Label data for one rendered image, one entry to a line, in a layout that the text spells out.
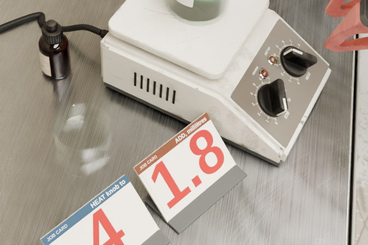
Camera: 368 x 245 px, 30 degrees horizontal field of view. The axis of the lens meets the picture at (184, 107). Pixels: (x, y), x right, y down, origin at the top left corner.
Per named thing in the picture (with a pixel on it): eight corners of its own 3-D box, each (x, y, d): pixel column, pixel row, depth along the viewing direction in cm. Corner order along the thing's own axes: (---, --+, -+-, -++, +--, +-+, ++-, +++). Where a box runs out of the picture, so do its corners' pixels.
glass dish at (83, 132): (49, 158, 64) (46, 145, 62) (62, 112, 67) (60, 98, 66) (107, 167, 64) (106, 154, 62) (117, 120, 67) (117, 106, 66)
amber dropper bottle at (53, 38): (70, 57, 72) (66, 9, 66) (72, 79, 70) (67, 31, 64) (41, 59, 71) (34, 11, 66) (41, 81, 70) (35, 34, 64)
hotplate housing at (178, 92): (327, 81, 72) (347, 28, 66) (280, 173, 65) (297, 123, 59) (144, 3, 77) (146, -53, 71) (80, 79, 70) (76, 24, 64)
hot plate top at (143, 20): (271, 5, 67) (273, -1, 67) (217, 87, 61) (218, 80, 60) (165, -40, 70) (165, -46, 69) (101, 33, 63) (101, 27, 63)
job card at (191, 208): (247, 176, 65) (253, 152, 61) (178, 235, 60) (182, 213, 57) (200, 136, 67) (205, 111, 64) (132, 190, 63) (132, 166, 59)
